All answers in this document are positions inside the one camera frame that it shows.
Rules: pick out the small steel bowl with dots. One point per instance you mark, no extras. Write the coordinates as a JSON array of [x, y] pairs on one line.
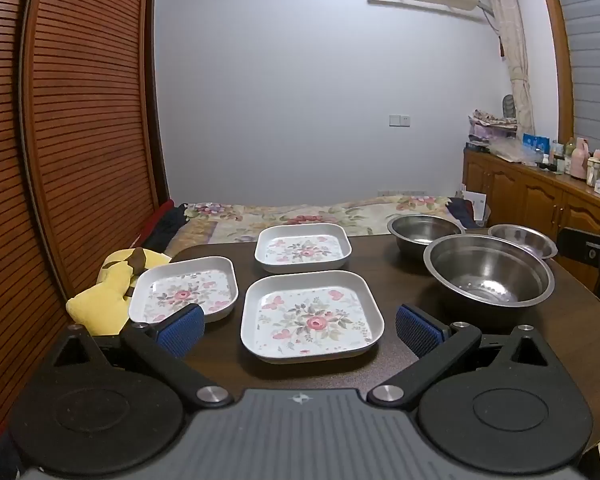
[[525, 240]]

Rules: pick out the grey fan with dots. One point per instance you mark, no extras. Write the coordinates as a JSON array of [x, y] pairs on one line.
[[508, 106]]

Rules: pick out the medium steel bowl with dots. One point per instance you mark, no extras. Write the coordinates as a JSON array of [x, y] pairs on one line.
[[420, 232]]

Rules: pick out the blue boxes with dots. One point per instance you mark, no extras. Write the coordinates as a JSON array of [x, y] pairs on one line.
[[535, 143]]

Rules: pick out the pile of folded cloths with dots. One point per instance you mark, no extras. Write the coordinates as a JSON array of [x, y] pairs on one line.
[[490, 125]]

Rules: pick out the dark blue blanket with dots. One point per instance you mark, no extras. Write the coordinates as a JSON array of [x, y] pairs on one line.
[[462, 212]]

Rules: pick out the red hanging ornament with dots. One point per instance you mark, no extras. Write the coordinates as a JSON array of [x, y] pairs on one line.
[[501, 45]]

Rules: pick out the red and dark cloth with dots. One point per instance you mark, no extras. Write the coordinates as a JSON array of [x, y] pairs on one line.
[[165, 225]]

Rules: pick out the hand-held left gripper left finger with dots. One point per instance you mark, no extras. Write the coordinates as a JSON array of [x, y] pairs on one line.
[[180, 331]]

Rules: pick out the pink bottle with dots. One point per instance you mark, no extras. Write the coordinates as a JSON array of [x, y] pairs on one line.
[[578, 160]]

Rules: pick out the cream patterned curtain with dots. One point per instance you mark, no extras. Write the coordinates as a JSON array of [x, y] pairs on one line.
[[512, 35]]

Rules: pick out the wooden window frame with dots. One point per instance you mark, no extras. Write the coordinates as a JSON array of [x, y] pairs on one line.
[[555, 35]]

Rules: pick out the grey window blind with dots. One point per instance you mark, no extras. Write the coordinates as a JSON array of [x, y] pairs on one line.
[[595, 50]]

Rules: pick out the large floral square plate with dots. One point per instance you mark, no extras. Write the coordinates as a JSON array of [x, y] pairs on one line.
[[312, 317]]

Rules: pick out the white wall switch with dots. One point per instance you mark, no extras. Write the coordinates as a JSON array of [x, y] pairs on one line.
[[399, 120]]

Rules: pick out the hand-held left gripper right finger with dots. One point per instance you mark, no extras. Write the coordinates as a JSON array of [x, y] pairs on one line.
[[420, 332]]

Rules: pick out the white cardboard box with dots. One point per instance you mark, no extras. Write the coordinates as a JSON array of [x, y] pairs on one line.
[[475, 205]]

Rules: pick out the row of small bottles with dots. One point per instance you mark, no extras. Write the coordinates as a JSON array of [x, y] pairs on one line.
[[557, 157]]

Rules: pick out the clear plastic bags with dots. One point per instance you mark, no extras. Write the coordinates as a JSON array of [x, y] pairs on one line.
[[510, 150]]

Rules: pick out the yellow plush toy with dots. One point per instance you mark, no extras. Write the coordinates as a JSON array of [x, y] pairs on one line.
[[105, 300]]

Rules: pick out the wooden slatted wardrobe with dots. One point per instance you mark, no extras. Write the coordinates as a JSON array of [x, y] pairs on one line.
[[80, 110]]

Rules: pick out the wooden cabinet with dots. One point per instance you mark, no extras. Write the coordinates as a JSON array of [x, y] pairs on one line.
[[535, 200]]

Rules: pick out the small floral square plate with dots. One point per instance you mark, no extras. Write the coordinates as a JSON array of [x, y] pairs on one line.
[[302, 250], [180, 290]]

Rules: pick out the large steel bowl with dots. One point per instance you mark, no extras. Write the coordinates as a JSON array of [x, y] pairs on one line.
[[485, 270]]

